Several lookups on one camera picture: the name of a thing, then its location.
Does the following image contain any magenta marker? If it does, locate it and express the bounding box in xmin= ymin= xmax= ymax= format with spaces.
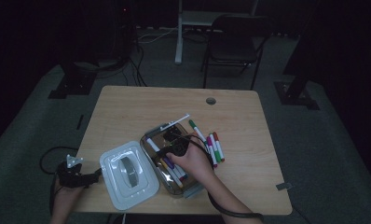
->
xmin=206 ymin=135 xmax=219 ymax=169

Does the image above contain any dark equipment tower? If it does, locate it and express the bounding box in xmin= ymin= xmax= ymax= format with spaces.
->
xmin=110 ymin=0 xmax=136 ymax=62

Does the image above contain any purple marker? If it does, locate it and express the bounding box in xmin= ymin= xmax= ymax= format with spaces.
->
xmin=145 ymin=136 xmax=175 ymax=171

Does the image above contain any black folding chair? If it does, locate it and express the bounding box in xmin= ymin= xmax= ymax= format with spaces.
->
xmin=200 ymin=13 xmax=274 ymax=91

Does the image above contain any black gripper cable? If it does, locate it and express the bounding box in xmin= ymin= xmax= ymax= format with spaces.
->
xmin=38 ymin=146 xmax=79 ymax=217
xmin=171 ymin=133 xmax=265 ymax=219

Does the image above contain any black stand base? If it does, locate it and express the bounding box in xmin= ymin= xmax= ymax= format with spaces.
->
xmin=273 ymin=18 xmax=321 ymax=111
xmin=48 ymin=60 xmax=98 ymax=101

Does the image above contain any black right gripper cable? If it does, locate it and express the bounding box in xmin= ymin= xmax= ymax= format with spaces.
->
xmin=171 ymin=133 xmax=265 ymax=219

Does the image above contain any grey tape piece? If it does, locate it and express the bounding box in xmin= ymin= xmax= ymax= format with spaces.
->
xmin=275 ymin=182 xmax=294 ymax=191

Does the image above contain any green marker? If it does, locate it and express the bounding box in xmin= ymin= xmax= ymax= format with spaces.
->
xmin=187 ymin=119 xmax=210 ymax=151
xmin=209 ymin=133 xmax=223 ymax=163

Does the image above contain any white lid with grey handle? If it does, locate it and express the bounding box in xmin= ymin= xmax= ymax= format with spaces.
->
xmin=99 ymin=140 xmax=160 ymax=211

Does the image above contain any red marker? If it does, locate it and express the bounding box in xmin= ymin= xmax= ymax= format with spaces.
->
xmin=175 ymin=167 xmax=188 ymax=182

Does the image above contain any black floor cable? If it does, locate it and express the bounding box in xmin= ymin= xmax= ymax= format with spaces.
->
xmin=124 ymin=43 xmax=148 ymax=88

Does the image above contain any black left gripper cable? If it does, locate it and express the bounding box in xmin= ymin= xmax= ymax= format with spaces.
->
xmin=38 ymin=146 xmax=79 ymax=217

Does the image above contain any transparent brown storage box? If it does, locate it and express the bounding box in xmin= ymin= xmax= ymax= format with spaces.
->
xmin=139 ymin=121 xmax=206 ymax=200

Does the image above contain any person's left hand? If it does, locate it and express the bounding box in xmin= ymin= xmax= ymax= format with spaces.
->
xmin=51 ymin=181 xmax=86 ymax=217

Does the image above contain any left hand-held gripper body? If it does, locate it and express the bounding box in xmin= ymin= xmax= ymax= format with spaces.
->
xmin=56 ymin=154 xmax=91 ymax=189

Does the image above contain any white metal desk frame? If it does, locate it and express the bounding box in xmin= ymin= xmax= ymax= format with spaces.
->
xmin=174 ymin=0 xmax=260 ymax=65

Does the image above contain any yellow marker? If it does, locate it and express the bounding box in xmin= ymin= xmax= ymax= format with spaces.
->
xmin=159 ymin=158 xmax=185 ymax=189

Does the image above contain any white floor cable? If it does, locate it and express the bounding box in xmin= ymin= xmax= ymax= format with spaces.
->
xmin=137 ymin=27 xmax=179 ymax=44

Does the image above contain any person's right hand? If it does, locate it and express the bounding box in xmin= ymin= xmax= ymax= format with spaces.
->
xmin=167 ymin=133 xmax=215 ymax=185

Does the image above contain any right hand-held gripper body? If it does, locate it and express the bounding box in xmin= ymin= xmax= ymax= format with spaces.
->
xmin=159 ymin=113 xmax=191 ymax=158

